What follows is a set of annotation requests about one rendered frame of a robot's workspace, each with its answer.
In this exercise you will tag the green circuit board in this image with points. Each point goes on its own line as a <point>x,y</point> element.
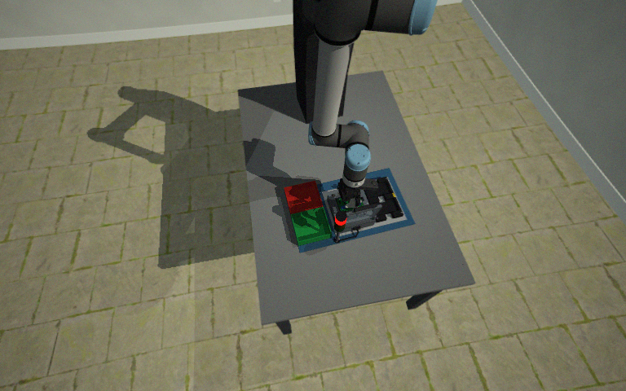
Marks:
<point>342,205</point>

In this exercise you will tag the red bin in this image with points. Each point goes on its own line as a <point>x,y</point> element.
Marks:
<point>303,197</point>

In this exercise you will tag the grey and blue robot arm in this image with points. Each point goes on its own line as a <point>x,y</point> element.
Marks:
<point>339,23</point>

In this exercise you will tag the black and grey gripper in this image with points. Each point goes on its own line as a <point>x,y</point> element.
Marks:
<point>349,194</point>

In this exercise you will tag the green bin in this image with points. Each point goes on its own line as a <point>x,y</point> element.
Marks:
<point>311,226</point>

